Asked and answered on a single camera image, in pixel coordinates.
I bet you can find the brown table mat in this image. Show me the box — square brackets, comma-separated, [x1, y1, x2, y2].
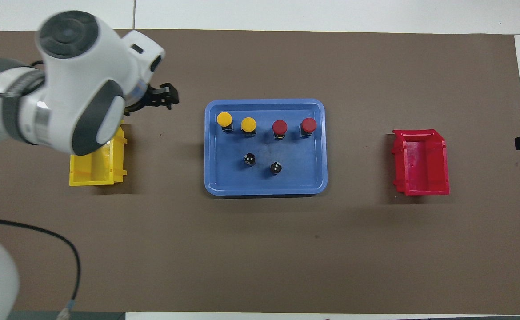
[0, 29, 520, 315]

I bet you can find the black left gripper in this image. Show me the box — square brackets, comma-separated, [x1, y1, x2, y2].
[124, 83, 180, 117]

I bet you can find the yellow plastic bin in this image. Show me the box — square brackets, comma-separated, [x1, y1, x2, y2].
[69, 119, 128, 187]

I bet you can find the blue plastic tray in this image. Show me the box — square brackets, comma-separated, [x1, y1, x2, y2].
[204, 99, 328, 197]

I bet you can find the red plastic bin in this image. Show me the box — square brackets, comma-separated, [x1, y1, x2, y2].
[392, 129, 451, 196]

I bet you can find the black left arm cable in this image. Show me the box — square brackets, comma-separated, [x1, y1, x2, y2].
[0, 215, 81, 320]

